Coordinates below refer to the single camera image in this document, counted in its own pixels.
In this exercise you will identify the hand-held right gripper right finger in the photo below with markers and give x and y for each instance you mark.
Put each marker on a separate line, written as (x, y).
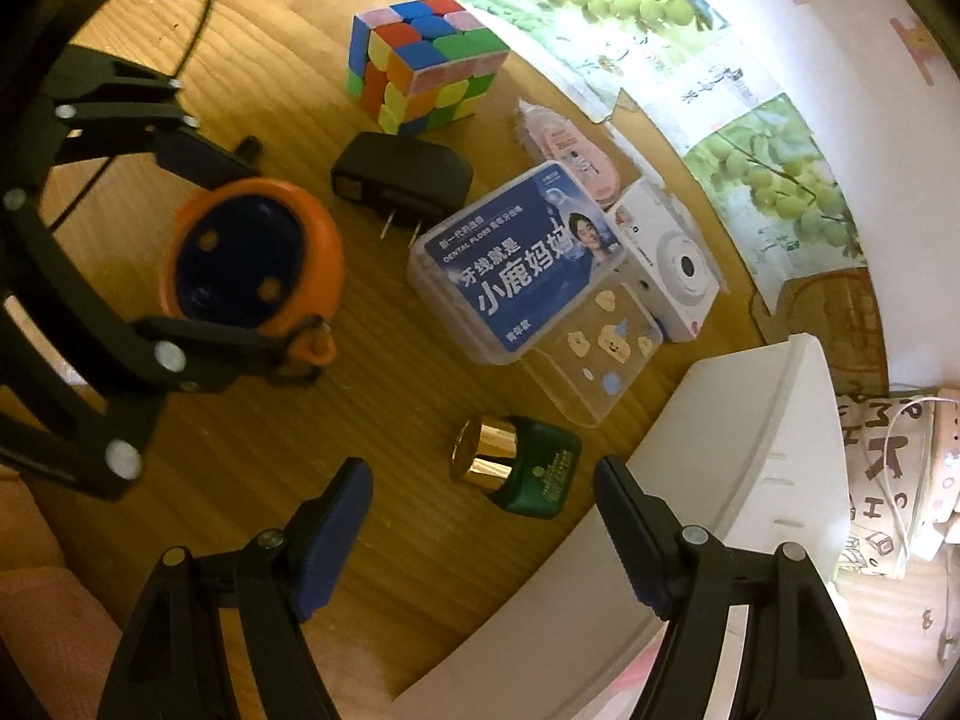
(637, 532)

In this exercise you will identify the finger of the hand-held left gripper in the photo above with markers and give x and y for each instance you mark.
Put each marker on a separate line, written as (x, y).
(172, 131)
(217, 364)

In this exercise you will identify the printed canvas bag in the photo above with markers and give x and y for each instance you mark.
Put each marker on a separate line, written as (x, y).
(877, 480)

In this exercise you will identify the white plastic bin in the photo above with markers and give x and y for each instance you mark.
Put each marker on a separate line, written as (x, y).
(735, 465)

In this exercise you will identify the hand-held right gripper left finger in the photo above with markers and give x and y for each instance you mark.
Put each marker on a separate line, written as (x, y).
(330, 532)

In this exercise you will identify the orange and blue round toy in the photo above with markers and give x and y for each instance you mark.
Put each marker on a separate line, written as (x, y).
(300, 255)

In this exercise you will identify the clear phone case with stickers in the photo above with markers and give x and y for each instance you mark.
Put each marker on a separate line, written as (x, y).
(600, 360)

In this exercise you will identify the green bottle with gold cap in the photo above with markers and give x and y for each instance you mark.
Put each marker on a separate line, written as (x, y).
(532, 465)

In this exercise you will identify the blue label floss box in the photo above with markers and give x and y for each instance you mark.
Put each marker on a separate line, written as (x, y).
(517, 262)

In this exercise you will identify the white compact camera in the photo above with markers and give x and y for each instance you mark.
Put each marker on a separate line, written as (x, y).
(679, 262)

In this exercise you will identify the brown cardboard sheet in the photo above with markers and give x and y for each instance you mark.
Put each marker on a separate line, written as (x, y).
(825, 330)

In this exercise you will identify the colourful puzzle cube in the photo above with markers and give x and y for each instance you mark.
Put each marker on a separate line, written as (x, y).
(420, 64)

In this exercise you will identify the black charger plug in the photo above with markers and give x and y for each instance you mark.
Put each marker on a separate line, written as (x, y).
(409, 172)

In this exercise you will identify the person's pink clothing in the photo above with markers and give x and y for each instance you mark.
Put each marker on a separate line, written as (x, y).
(52, 615)

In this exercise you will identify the pink correction tape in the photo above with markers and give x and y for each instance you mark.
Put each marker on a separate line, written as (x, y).
(574, 154)

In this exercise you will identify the yellow bear wall clip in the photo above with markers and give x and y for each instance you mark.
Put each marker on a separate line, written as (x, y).
(915, 45)

